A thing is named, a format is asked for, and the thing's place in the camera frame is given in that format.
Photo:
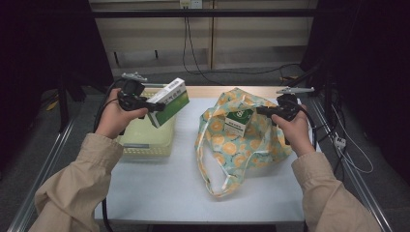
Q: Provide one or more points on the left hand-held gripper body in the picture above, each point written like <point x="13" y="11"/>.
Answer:
<point x="133" y="93"/>

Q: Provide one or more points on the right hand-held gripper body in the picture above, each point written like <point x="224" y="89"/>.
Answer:
<point x="288" y="106"/>

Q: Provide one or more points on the white and green medicine box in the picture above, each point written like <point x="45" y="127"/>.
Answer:
<point x="172" y="104"/>
<point x="237" y="126"/>

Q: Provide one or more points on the cream perforated plastic basket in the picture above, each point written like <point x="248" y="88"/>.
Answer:
<point x="145" y="138"/>

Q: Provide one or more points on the orange fruit print cloth bag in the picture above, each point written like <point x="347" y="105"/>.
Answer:
<point x="225" y="149"/>

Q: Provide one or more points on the person's right hand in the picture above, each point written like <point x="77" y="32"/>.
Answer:
<point x="296" y="135"/>

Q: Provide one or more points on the person's left hand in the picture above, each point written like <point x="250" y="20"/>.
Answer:
<point x="111" y="119"/>

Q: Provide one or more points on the white power strip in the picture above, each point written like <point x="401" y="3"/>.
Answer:
<point x="340" y="142"/>

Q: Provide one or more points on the black horizontal beam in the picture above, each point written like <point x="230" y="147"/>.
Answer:
<point x="199" y="13"/>

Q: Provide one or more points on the metal table frame rail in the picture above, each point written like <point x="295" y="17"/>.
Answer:
<point x="357" y="180"/>
<point x="42" y="174"/>

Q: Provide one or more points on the white wall socket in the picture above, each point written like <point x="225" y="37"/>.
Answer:
<point x="190" y="4"/>

